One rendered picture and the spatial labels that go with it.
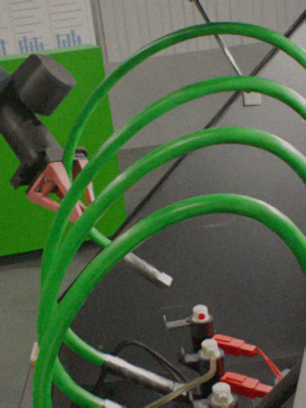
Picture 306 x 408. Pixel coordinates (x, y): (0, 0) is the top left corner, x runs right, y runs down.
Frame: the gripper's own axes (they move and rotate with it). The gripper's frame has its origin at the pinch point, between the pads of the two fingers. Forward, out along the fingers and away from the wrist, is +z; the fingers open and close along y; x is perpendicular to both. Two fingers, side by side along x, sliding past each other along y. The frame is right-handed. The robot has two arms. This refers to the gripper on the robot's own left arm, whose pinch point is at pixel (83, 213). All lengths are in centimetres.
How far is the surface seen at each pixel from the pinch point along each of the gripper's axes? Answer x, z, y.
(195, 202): -27.3, 18.9, -23.6
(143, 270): 0.3, 10.2, 3.6
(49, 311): -9.4, 15.5, -23.3
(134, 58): -20.6, -6.6, -1.1
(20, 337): 188, -59, 138
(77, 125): -9.1, -7.3, -2.0
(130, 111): 253, -297, 495
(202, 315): -6.1, 20.6, -0.8
